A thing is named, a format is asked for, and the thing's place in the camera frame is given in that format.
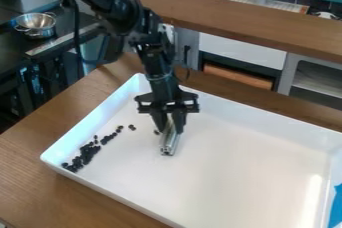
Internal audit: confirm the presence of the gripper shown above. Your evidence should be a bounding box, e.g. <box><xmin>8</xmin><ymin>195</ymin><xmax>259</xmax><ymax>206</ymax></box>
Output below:
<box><xmin>133</xmin><ymin>71</ymin><xmax>201</xmax><ymax>135</ymax></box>

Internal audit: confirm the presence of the silver metal bar tool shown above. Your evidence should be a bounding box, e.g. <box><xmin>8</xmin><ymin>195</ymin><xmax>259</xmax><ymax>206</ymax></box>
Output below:
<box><xmin>158</xmin><ymin>119</ymin><xmax>182</xmax><ymax>157</ymax></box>

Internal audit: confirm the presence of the pile of black bits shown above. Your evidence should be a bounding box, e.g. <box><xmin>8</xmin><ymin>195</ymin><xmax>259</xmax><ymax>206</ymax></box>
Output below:
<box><xmin>60</xmin><ymin>124</ymin><xmax>139</xmax><ymax>174</ymax></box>

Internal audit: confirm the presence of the white tray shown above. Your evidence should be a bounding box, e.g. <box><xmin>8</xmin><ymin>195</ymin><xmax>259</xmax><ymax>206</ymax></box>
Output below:
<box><xmin>38</xmin><ymin>72</ymin><xmax>342</xmax><ymax>228</ymax></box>

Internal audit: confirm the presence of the wooden desk with white drawers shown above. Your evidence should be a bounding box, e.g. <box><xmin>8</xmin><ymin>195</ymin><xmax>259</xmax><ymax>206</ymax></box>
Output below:
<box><xmin>128</xmin><ymin>0</ymin><xmax>342</xmax><ymax>111</ymax></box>

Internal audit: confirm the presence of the black shelf unit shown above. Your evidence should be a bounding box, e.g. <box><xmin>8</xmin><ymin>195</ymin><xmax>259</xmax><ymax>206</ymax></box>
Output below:
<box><xmin>0</xmin><ymin>0</ymin><xmax>113</xmax><ymax>133</ymax></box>

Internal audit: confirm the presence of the silver pot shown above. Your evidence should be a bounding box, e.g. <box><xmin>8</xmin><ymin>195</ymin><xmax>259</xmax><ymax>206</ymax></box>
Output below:
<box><xmin>13</xmin><ymin>11</ymin><xmax>59</xmax><ymax>39</ymax></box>

